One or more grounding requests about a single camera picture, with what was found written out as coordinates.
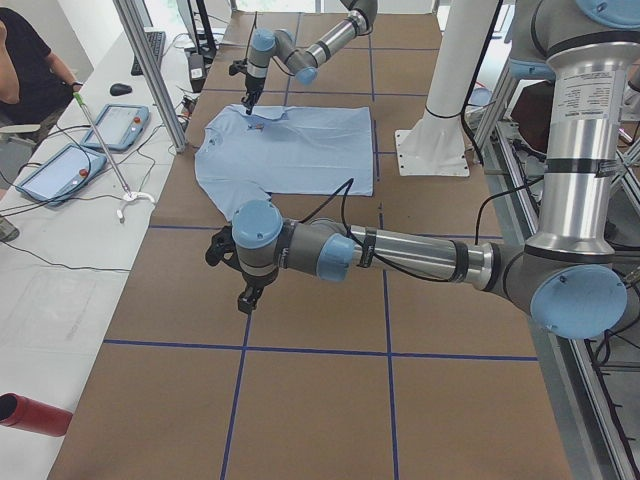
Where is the metal rod with green tip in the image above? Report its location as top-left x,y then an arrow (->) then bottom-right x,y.
73,92 -> 156,224

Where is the near blue teach pendant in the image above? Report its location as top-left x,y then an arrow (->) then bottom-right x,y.
16,144 -> 107,206

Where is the aluminium frame post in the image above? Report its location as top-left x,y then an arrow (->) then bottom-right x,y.
113,0 -> 186,153

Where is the seated person in black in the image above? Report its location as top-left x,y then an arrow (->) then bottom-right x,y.
1,7 -> 83,145

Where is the blue teach pendant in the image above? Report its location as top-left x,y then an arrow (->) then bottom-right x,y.
16,144 -> 107,206
88,104 -> 150,153

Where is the black computer mouse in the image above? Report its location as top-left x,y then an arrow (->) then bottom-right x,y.
109,83 -> 132,97

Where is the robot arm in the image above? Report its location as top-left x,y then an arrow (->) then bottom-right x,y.
230,1 -> 639,339
229,0 -> 378,115

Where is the aluminium frame rack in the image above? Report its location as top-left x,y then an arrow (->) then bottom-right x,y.
474,44 -> 639,479

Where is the light blue t-shirt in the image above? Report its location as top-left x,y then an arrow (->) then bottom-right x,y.
195,104 -> 374,219

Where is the red cylinder bottle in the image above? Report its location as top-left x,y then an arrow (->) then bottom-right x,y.
1,393 -> 73,437

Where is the white camera mast base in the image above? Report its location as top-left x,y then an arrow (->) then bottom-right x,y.
395,0 -> 502,177

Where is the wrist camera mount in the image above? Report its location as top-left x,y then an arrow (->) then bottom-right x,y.
205,225 -> 240,270
229,58 -> 248,76

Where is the black keyboard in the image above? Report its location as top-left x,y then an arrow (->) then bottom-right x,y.
130,31 -> 167,77

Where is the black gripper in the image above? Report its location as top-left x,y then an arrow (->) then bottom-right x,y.
244,74 -> 264,114
237,275 -> 273,314

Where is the far blue teach pendant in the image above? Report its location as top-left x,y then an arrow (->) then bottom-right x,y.
88,104 -> 150,153

